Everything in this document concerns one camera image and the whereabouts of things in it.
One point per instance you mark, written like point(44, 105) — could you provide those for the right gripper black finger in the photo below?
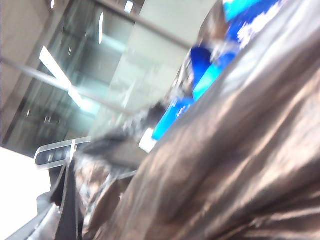
point(37, 225)

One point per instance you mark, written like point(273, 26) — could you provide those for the black garbage bag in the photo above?
point(225, 162)

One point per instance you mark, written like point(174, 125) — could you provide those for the bright ceiling light strip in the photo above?
point(62, 75)

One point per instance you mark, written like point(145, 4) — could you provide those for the light blue snack packet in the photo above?
point(207, 80)

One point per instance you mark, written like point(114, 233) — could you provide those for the black left camera bracket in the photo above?
point(67, 200)

